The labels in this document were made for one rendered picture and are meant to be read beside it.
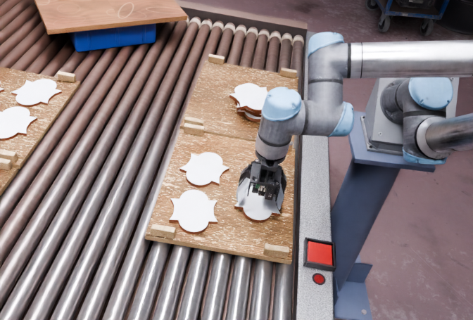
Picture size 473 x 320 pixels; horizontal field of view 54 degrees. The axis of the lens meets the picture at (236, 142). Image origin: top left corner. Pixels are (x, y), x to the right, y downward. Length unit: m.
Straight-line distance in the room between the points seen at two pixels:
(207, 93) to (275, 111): 0.66
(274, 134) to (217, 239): 0.31
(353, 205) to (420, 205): 1.08
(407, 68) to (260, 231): 0.51
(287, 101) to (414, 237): 1.82
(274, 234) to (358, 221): 0.74
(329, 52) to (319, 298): 0.54
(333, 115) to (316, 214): 0.37
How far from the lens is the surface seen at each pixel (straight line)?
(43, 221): 1.22
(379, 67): 1.02
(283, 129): 0.98
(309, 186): 1.34
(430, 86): 1.42
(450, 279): 2.59
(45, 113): 1.50
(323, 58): 1.02
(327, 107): 0.99
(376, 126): 1.59
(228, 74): 1.70
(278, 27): 2.08
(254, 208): 1.20
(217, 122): 1.46
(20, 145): 1.40
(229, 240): 1.14
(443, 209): 2.91
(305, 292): 1.12
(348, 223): 1.88
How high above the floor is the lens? 1.83
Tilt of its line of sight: 40 degrees down
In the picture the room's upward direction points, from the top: 10 degrees clockwise
